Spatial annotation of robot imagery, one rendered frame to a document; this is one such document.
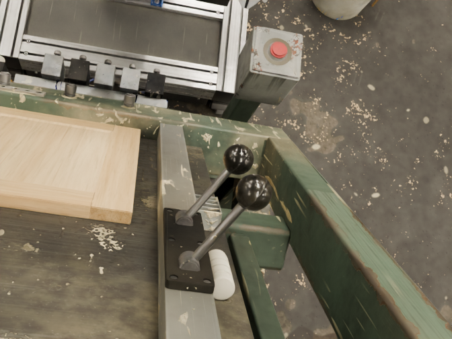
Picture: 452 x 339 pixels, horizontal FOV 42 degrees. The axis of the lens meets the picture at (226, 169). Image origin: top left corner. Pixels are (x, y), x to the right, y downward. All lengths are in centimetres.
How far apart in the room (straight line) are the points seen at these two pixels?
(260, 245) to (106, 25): 130
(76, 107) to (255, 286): 62
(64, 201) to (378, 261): 42
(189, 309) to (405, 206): 194
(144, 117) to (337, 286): 65
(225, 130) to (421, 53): 155
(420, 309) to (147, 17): 169
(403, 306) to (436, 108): 202
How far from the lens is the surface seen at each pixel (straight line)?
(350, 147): 241
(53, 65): 148
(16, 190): 85
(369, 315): 71
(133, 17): 217
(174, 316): 55
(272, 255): 103
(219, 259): 70
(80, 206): 83
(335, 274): 81
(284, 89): 141
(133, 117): 128
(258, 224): 102
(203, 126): 129
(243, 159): 70
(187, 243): 68
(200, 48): 215
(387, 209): 241
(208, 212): 85
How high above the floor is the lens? 211
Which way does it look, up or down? 72 degrees down
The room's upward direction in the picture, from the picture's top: 39 degrees clockwise
